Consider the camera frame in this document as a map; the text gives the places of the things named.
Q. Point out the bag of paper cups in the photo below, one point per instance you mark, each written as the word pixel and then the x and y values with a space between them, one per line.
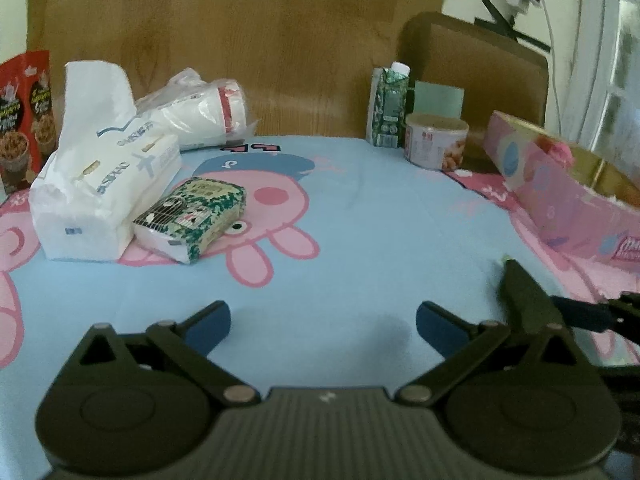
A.
pixel 200 110

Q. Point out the pink soft cloth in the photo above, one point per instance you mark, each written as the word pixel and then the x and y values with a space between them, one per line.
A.
pixel 559 151

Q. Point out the black tape strips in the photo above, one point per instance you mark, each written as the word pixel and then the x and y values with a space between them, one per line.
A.
pixel 510 30

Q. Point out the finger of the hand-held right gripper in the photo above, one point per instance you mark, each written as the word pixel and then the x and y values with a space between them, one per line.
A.
pixel 582 314
pixel 530 300

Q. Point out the wooden headboard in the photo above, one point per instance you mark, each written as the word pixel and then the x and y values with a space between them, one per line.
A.
pixel 280 45

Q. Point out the round snack can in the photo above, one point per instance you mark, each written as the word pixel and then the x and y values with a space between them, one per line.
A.
pixel 435 142

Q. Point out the green drink carton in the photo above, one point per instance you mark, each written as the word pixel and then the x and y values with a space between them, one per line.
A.
pixel 387 105

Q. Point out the green patterned tissue pack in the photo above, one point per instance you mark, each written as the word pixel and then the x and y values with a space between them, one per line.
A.
pixel 192 217

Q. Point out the printed blanket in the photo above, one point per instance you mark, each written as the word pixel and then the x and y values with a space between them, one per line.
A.
pixel 380 240

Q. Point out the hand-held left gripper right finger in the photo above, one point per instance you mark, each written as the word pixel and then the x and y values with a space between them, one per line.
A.
pixel 440 328

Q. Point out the pink cardboard box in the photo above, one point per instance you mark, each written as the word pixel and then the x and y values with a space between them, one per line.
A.
pixel 565 210

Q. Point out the teal card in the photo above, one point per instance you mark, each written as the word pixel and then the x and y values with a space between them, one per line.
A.
pixel 440 100

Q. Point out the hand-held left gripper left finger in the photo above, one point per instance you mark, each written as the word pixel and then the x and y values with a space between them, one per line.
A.
pixel 210 326

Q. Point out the white window frame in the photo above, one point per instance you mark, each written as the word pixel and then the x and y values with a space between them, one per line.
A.
pixel 605 60

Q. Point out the white tissue pack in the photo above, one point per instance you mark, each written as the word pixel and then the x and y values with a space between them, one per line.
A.
pixel 100 175

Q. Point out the red snack box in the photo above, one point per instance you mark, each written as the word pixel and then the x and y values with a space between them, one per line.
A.
pixel 25 120

